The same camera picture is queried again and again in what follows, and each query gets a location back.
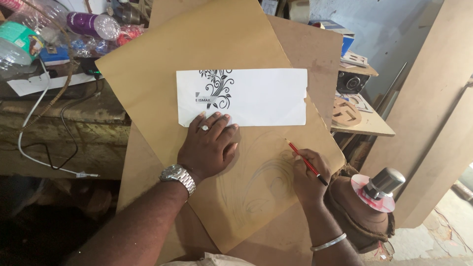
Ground flat wooden cutout piece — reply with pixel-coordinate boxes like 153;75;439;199
340;50;370;68

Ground purple label plastic bottle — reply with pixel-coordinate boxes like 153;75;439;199
66;12;122;41

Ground roll of tape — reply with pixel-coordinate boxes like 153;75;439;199
288;0;311;25

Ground red plastic bag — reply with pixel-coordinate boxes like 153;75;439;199
116;25;145;47

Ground brown rope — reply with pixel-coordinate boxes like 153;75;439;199
0;0;75;143

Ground green label plastic bottle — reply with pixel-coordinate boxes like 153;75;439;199
0;20;46;71

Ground thin metal rod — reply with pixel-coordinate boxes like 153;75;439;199
375;62;408;112

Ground clear plastic bottle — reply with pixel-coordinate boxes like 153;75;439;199
7;0;69;34

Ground person's right hand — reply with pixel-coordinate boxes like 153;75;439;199
292;149;332;207

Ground round carved wooden piece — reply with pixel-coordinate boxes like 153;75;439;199
331;96;363;128

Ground wooden side table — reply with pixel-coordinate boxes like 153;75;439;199
330;63;396;170

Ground brown kraft paper sheet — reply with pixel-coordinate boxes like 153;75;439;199
95;0;347;254

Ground person's beige garment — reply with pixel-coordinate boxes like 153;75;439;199
158;252;256;266

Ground pink and white disc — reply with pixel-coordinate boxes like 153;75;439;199
350;174;396;214

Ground black charger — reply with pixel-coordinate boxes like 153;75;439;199
79;58;103;80

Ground black speaker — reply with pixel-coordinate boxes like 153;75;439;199
336;70;371;95

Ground brown fibreboard panel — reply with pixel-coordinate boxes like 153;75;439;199
116;15;344;266

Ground white cable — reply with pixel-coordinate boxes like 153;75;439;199
17;58;100;179

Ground black cable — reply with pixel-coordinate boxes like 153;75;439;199
22;79;105;170

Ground metal cylinder knob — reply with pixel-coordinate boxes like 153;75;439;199
362;167;406;201

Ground leaning fibreboard panels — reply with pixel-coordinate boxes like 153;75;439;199
360;0;473;229

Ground person's left hand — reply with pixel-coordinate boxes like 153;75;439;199
177;112;239;182

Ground silver bangle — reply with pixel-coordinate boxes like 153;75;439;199
310;232;348;252

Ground small blue box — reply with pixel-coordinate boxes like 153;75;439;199
39;46;71;67

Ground silver wristwatch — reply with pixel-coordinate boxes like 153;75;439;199
159;164;197;197

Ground white paper with floral print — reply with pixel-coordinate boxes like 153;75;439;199
176;68;308;128

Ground plain white paper sheet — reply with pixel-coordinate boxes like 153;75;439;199
7;72;105;97

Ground blue cardboard box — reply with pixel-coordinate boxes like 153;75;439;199
308;19;355;57

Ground red pencil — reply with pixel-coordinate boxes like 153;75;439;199
284;138;329;187

